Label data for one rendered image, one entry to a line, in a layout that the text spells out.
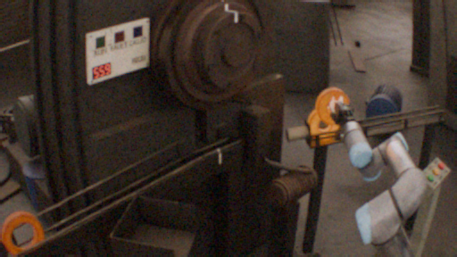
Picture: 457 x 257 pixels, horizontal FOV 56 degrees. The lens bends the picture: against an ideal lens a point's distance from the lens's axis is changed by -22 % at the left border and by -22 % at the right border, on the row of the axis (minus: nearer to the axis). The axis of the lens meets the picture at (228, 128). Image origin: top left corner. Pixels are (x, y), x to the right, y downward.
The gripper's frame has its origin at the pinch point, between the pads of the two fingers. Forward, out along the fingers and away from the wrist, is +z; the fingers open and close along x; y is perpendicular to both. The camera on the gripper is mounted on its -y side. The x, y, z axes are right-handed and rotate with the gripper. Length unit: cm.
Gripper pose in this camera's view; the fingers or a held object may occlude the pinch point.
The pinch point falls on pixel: (333, 102)
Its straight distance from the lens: 216.8
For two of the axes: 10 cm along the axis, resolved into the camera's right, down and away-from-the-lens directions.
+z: -1.6, -6.3, 7.6
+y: 0.5, -7.7, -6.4
